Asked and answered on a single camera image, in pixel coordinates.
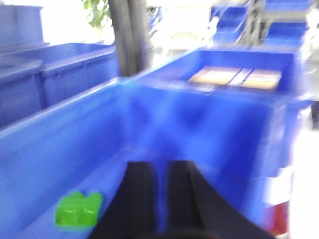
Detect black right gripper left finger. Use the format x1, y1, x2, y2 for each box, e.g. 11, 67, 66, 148
89, 162, 156, 239

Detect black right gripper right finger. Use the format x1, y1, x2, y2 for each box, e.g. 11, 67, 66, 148
167, 161, 272, 239

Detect green toy block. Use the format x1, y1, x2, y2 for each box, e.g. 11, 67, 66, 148
54, 192, 103, 227

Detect blue plastic bin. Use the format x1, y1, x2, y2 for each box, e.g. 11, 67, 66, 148
0, 81, 294, 239

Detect rear blue bin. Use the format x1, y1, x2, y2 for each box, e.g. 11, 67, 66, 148
140, 48, 313, 99

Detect left blue bin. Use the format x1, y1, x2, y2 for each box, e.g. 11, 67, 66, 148
0, 43, 120, 128

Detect dark vertical pole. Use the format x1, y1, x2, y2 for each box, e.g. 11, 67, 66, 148
109, 0, 151, 76

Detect green plant leaves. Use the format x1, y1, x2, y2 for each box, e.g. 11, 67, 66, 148
81, 0, 111, 28

